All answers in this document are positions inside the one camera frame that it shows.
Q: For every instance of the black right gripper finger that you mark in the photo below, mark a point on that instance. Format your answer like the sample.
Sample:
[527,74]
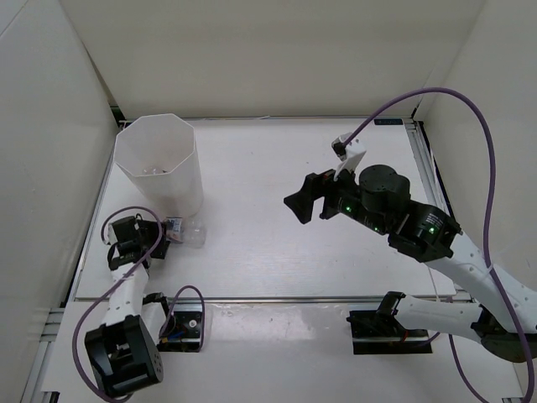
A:
[318,183]
[301,204]

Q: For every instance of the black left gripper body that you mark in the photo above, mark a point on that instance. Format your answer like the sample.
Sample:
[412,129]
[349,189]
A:
[148,236]

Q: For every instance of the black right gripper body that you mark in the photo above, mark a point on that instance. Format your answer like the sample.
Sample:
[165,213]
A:
[348,201]

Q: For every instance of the orange blue label bottle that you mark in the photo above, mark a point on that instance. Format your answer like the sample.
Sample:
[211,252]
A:
[189,231]

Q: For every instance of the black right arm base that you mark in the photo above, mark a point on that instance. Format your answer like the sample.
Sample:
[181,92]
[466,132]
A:
[375,331]

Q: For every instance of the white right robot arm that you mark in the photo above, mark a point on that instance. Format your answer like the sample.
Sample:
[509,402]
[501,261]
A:
[503,317]

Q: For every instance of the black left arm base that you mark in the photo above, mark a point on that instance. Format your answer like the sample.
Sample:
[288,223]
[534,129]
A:
[185,331]

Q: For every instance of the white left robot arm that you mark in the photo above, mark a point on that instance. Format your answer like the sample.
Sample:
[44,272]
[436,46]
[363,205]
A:
[123,350]

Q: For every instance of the white octagonal plastic bin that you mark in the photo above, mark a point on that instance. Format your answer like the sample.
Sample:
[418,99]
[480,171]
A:
[159,155]

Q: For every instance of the blue label sticker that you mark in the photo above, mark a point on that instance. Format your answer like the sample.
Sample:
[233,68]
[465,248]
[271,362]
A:
[388,121]

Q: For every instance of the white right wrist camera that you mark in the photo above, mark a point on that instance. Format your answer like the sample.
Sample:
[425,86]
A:
[350,152]

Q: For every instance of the aluminium frame rail right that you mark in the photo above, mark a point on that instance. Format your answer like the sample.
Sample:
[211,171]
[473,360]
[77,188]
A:
[417,162]

